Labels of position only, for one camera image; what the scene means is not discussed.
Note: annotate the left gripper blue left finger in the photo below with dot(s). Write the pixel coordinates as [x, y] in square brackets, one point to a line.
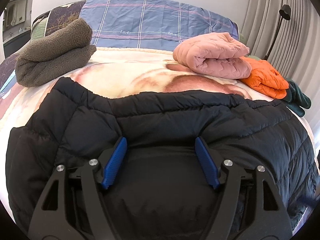
[111, 160]

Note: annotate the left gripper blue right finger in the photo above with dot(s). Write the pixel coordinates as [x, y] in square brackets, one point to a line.
[209, 168]

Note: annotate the black puffer jacket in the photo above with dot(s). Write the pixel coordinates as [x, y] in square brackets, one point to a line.
[263, 152]

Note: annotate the cream printed blanket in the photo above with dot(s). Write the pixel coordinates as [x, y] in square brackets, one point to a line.
[113, 73]

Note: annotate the orange puffer jacket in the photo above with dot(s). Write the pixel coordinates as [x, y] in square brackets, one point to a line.
[265, 79]

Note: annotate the dark green fleece garment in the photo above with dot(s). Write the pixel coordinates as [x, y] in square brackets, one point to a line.
[295, 99]

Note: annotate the pink quilted jacket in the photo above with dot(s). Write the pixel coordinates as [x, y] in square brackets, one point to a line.
[214, 54]

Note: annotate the grey-brown fleece garment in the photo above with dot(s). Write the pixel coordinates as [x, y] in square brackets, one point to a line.
[52, 56]

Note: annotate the blue plaid duvet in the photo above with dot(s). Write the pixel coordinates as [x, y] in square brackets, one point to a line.
[150, 24]

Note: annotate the green pillow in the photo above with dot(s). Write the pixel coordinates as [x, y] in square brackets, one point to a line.
[39, 29]

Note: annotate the dark floral pillow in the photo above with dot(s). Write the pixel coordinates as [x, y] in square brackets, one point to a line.
[61, 16]

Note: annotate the black floor lamp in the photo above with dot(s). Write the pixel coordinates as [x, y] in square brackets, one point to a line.
[285, 14]

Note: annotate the arched wall mirror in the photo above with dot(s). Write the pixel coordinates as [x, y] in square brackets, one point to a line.
[16, 25]

